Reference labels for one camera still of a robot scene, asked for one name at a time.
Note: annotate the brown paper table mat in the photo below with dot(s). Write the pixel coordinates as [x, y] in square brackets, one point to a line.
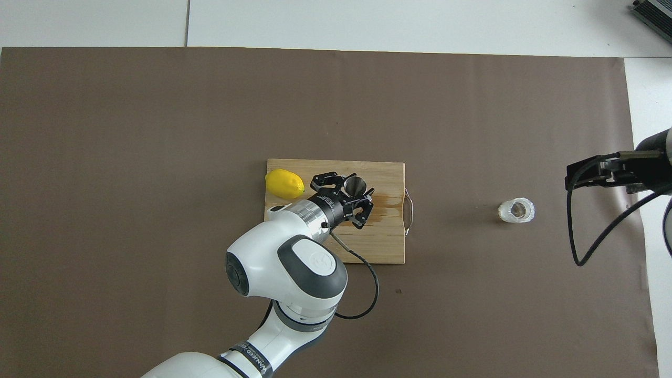
[157, 105]

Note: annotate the clear faceted glass cup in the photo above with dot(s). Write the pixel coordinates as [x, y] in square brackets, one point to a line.
[504, 212]

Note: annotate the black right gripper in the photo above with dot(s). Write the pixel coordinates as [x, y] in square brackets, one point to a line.
[648, 170]

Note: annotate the grey finned metal device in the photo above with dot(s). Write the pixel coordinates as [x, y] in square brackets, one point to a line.
[659, 13]

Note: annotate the yellow lemon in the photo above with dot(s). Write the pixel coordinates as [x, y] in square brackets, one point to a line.
[283, 184]

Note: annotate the wooden cutting board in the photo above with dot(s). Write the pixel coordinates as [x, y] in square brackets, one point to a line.
[388, 247]

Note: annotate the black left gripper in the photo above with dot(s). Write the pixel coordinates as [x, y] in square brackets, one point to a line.
[336, 207]

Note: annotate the steel double jigger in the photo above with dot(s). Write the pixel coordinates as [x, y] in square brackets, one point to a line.
[355, 185]

